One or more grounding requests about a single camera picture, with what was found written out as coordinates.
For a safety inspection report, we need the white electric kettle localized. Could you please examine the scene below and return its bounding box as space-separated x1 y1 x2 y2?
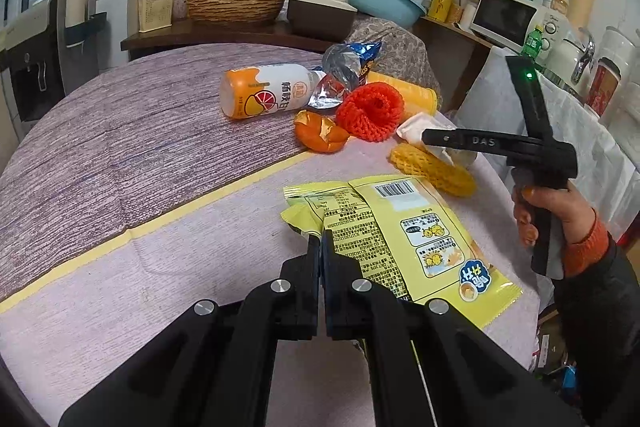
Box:
542 24 596 95

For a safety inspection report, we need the wooden cabinet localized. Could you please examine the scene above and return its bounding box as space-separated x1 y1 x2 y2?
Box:
415 16 493 112

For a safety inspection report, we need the brown patterned cloth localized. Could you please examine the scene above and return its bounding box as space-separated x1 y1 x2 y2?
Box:
345 18 443 112

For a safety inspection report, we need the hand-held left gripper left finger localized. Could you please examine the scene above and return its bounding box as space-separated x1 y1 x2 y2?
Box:
59 234 321 427

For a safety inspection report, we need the white microwave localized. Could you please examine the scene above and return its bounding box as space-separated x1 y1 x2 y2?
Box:
470 0 551 52

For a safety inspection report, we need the orange peel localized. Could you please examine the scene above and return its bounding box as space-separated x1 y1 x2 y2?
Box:
293 109 351 152

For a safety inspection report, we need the green plastic bottle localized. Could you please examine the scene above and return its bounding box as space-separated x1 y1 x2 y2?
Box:
522 25 546 60

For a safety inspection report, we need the person's right forearm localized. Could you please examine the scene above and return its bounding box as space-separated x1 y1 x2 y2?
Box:
550 212 640 413

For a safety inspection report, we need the yellow ribbed cup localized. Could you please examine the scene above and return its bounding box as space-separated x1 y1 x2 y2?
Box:
366 72 438 118

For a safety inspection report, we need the beige utensil holder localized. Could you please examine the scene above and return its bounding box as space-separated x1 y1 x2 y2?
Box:
137 0 176 32

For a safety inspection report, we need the orange and white drink bottle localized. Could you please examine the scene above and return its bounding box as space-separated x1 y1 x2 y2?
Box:
220 63 325 120

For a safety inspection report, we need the blue snack bag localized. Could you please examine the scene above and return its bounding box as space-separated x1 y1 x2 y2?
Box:
306 41 383 110

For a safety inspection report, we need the white tissue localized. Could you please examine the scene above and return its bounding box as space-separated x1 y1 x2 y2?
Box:
396 114 476 168

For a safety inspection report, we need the white cover cloth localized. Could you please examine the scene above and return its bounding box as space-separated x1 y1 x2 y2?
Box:
457 47 640 248

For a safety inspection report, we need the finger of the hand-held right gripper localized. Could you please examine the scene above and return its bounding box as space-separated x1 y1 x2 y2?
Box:
421 129 516 154

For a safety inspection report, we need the red foam fruit net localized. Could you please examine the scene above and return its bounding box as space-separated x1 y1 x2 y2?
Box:
335 82 405 142

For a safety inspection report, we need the person's right hand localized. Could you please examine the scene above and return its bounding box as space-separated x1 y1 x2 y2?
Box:
511 184 598 249

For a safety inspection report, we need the woven basket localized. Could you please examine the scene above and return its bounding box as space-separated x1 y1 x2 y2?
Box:
186 0 287 26

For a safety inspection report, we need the yellow foam fruit net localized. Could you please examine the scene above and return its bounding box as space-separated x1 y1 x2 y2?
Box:
389 144 477 198

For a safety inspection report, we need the dark wooden counter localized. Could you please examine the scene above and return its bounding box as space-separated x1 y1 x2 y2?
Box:
120 18 351 60

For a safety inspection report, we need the red label jar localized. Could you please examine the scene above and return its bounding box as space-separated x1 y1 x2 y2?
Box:
585 59 621 118

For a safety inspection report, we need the yellow snack packet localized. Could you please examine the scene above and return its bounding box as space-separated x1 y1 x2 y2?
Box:
280 175 523 330

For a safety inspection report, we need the purple striped tablecloth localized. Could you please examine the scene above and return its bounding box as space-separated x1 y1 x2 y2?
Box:
0 43 541 427

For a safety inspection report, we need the water dispenser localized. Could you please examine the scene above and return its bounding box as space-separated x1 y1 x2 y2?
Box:
0 0 68 122

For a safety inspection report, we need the brown box with beige lid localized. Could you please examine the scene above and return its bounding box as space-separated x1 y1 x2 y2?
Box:
287 0 358 36

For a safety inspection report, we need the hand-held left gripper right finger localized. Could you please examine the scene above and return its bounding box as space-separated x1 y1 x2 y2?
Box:
320 229 583 427

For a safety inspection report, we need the light blue basin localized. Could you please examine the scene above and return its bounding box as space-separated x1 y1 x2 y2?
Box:
347 0 427 29

